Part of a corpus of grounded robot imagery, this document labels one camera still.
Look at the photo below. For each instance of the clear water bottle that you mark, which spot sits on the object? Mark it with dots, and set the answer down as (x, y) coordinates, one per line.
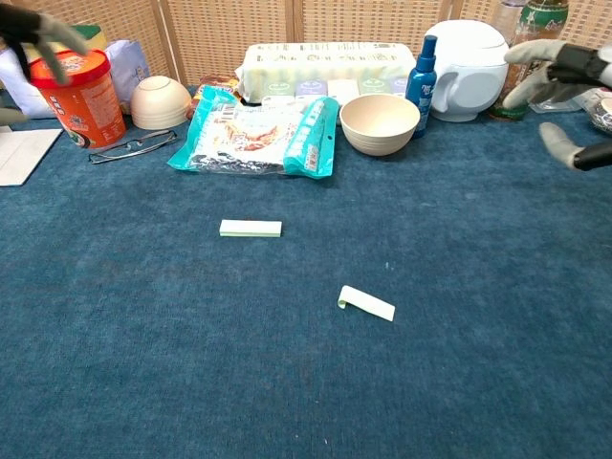
(507, 19)

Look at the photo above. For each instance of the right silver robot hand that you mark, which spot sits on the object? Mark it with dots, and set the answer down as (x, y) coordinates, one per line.
(574, 62)

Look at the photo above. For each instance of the upturned beige bowl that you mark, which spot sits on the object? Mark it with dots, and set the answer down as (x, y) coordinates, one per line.
(160, 102)

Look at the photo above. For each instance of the wicker folding screen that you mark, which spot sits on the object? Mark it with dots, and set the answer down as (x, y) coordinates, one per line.
(229, 33)

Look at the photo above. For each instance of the beige open bowl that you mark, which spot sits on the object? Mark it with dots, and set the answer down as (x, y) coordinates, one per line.
(380, 129)

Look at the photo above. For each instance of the white paper sheet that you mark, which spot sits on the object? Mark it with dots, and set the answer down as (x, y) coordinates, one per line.
(21, 155)

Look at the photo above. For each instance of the white plastic tissue pack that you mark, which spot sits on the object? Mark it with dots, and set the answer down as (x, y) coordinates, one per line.
(129, 67)

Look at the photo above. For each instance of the green and yellow sponge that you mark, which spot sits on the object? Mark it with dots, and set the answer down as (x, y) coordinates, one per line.
(93, 36)

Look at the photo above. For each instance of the small green tissue pack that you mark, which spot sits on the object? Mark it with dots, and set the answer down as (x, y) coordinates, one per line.
(376, 86)
(278, 88)

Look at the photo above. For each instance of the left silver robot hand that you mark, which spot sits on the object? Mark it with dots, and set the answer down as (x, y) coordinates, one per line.
(52, 31)

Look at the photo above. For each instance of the small purple tissue pack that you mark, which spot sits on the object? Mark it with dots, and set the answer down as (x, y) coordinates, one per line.
(311, 88)
(400, 85)

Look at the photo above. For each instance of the blue spray bottle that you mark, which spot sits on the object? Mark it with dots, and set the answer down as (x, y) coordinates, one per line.
(421, 86)

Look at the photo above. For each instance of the black-rimmed eyeglasses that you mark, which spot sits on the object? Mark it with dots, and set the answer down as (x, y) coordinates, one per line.
(122, 149)

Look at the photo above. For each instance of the teal clear food package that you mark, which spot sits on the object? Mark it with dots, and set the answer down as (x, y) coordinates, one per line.
(253, 138)

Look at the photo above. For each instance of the blue carpet table cover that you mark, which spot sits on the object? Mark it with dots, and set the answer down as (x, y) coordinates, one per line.
(287, 373)

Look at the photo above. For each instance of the clear container with blue lid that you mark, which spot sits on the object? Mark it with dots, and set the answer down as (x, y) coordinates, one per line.
(557, 106)

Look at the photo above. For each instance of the green-capped seasoning bottle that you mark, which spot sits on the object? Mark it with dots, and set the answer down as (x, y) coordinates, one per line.
(540, 19)

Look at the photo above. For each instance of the red instant noodle cup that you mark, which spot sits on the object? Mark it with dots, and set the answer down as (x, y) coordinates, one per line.
(83, 105)

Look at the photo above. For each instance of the brown cookie snack bag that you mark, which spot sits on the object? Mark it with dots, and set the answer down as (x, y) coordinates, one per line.
(215, 83)

